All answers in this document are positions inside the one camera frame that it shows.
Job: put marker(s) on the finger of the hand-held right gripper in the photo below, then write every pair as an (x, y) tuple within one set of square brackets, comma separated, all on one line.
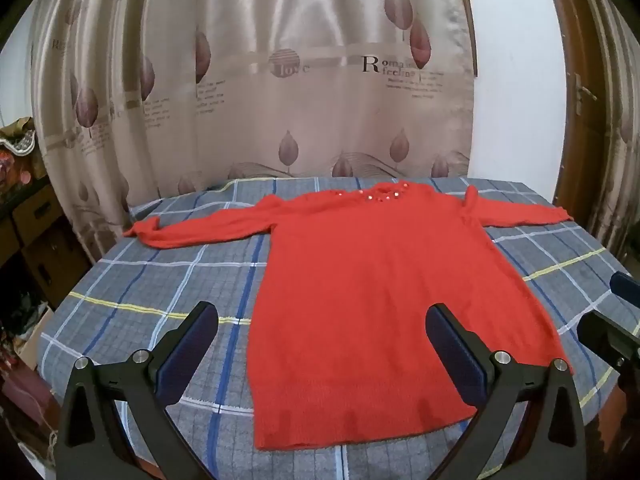
[(627, 287), (607, 337)]

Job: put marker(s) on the brown wooden door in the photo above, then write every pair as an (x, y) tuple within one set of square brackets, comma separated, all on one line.
[(570, 160)]

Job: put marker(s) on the grey plaid blanket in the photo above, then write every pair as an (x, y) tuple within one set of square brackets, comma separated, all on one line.
[(165, 280)]

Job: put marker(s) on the red knit sweater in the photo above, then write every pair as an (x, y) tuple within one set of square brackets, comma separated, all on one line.
[(360, 285)]

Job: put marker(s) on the patterned cloth bundle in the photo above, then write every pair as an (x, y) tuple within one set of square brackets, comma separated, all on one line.
[(17, 135)]

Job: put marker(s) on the wooden cabinet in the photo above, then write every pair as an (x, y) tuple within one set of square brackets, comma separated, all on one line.
[(35, 220)]

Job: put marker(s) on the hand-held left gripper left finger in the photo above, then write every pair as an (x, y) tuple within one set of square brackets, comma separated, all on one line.
[(187, 347)]

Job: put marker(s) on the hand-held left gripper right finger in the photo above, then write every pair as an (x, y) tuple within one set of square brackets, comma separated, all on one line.
[(455, 355)]

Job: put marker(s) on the beige leaf print curtain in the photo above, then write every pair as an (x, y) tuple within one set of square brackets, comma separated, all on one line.
[(300, 110)]

